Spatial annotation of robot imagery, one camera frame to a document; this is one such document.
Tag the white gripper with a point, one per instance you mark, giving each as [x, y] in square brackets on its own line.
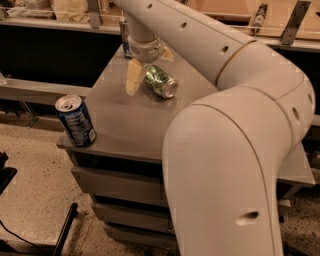
[145, 52]

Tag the green soda can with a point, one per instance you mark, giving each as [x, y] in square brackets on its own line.
[160, 82]

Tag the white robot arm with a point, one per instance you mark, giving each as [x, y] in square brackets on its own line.
[222, 153]

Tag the silver blue energy drink can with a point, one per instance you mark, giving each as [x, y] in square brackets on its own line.
[124, 36]

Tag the blue soda can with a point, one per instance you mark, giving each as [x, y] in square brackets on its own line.
[75, 118]

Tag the grey drawer cabinet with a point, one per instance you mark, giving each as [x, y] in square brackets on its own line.
[131, 129]

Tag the grey side shelf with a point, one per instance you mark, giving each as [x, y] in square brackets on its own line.
[38, 92]

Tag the top grey drawer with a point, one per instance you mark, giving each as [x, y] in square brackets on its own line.
[122, 186]

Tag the grey drawer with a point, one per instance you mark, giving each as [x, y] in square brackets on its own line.
[137, 236]
[154, 219]
[122, 186]

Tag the middle grey drawer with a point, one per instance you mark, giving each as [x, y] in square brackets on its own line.
[154, 219]

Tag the black bar on floor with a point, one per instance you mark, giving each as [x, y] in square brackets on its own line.
[65, 229]

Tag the bottom grey drawer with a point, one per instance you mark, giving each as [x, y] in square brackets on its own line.
[137, 236]

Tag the black object at left edge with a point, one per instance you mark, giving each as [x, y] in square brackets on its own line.
[6, 173]

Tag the grey metal rail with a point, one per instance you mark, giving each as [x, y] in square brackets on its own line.
[278, 12]

